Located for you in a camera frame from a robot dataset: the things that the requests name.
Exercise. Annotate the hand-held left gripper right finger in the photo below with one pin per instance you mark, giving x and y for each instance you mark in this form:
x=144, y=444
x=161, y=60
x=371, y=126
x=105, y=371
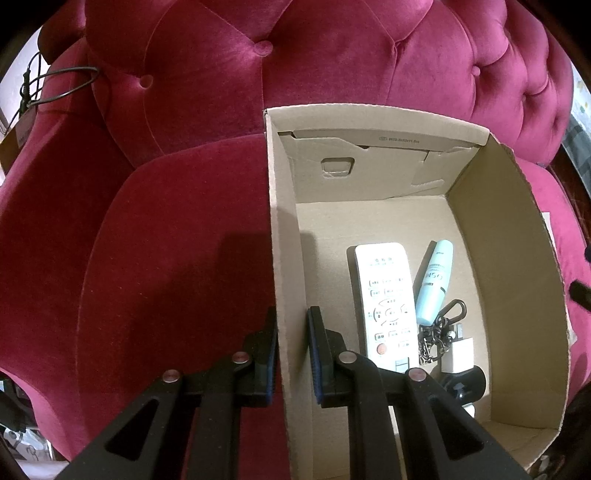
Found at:
x=315, y=350

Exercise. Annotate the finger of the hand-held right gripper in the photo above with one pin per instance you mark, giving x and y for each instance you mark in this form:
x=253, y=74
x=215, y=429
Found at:
x=582, y=293

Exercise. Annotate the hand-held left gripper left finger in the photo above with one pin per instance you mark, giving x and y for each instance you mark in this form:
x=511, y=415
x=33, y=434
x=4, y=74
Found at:
x=273, y=344

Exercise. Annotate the white remote control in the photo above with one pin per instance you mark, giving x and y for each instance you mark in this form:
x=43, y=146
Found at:
x=383, y=286

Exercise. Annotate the cardboard box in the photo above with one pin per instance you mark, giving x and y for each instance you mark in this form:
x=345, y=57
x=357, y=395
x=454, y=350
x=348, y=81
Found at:
x=503, y=240

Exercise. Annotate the light blue cosmetic tube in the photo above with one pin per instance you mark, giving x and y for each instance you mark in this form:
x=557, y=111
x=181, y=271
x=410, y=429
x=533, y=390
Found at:
x=431, y=281

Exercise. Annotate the white charger plug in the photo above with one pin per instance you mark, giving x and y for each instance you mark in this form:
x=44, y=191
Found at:
x=461, y=355

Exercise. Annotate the black cylindrical object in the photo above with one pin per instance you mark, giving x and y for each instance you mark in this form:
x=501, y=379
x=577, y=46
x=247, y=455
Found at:
x=466, y=383

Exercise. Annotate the dark grey checked clothing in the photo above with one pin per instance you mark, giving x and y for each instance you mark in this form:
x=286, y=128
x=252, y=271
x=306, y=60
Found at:
x=579, y=138

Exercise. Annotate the red velvet tufted sofa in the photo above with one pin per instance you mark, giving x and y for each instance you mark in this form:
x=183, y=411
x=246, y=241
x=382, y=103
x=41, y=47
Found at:
x=184, y=207

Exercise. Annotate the brown paper tag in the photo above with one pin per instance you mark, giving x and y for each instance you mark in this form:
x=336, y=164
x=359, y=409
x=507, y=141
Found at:
x=23, y=129

